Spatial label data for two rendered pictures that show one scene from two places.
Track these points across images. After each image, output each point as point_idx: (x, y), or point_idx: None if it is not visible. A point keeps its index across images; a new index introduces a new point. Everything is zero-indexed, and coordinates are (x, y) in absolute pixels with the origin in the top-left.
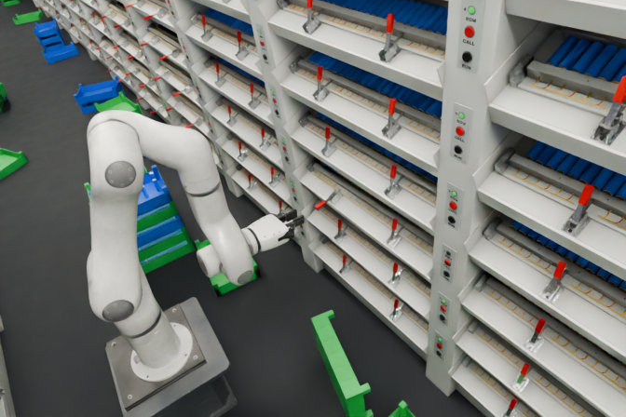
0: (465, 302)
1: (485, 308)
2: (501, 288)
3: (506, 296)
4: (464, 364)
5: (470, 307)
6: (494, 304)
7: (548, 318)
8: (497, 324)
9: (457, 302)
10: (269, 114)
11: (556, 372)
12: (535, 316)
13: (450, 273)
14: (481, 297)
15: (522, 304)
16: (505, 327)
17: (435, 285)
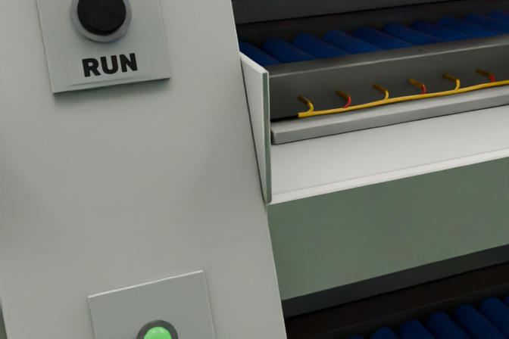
0: (276, 189)
1: (363, 153)
2: (316, 63)
3: (359, 70)
4: None
5: (323, 185)
6: (360, 134)
7: (507, 36)
8: (468, 147)
9: (249, 231)
10: None
11: None
12: (482, 63)
13: None
14: (295, 149)
15: (423, 52)
16: (491, 138)
17: (41, 266)
